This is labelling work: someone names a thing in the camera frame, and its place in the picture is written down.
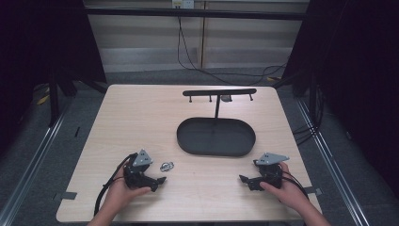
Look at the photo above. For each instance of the grey tape strip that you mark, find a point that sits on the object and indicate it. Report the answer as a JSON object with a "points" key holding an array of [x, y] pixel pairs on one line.
{"points": [[313, 190]]}

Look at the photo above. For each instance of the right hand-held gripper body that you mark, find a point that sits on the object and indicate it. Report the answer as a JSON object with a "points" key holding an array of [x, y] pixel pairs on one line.
{"points": [[271, 174]]}

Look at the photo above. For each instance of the black horizontal frame bar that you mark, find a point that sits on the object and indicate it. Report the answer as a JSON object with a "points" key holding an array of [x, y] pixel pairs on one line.
{"points": [[194, 13]]}

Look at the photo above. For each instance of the dark curtain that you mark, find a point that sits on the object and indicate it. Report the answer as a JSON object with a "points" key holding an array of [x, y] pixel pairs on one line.
{"points": [[354, 78], [40, 47]]}

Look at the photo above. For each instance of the metal floor rail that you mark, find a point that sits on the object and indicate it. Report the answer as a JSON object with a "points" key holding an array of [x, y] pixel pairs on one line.
{"points": [[28, 175], [335, 169]]}

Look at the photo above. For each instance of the person's right hand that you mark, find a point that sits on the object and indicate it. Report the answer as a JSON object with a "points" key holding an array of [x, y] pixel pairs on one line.
{"points": [[290, 193]]}

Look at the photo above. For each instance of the yellow floor tape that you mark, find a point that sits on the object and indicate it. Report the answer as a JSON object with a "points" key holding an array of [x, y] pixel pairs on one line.
{"points": [[43, 99]]}

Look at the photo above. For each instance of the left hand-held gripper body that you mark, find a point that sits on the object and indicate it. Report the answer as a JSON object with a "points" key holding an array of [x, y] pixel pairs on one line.
{"points": [[138, 175]]}

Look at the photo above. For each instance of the white wall socket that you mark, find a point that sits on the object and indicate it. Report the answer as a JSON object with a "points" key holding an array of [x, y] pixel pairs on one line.
{"points": [[183, 3]]}

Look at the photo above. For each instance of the small black floor tape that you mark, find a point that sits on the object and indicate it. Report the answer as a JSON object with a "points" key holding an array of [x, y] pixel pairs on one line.
{"points": [[77, 132]]}

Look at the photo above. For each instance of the black metal stand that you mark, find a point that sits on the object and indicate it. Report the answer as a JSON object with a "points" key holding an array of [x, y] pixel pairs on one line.
{"points": [[54, 100]]}

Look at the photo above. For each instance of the black hook stand with tray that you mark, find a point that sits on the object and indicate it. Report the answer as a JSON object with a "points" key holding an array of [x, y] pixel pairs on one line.
{"points": [[216, 138]]}

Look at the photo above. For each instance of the person's left hand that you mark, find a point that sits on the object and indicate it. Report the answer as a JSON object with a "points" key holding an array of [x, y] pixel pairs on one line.
{"points": [[120, 196]]}

